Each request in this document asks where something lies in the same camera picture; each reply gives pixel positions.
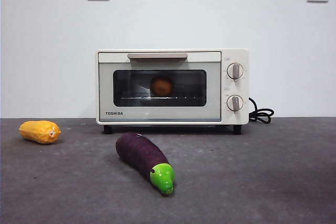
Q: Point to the white glass oven door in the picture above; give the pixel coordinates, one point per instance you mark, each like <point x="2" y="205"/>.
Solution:
<point x="170" y="113"/>

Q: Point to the beige oven knob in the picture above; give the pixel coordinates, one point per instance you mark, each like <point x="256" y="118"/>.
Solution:
<point x="235" y="71"/>
<point x="235" y="102"/>

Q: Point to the yellow corn cob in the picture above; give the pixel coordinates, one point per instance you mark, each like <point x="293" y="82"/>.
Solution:
<point x="38" y="132"/>

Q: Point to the purple eggplant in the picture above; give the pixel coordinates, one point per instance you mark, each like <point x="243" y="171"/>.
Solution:
<point x="141" y="155"/>

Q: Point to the brown potato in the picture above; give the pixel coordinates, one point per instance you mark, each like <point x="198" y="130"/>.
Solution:
<point x="161" y="86"/>

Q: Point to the white toaster oven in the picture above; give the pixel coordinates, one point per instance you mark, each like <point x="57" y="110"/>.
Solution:
<point x="235" y="87"/>

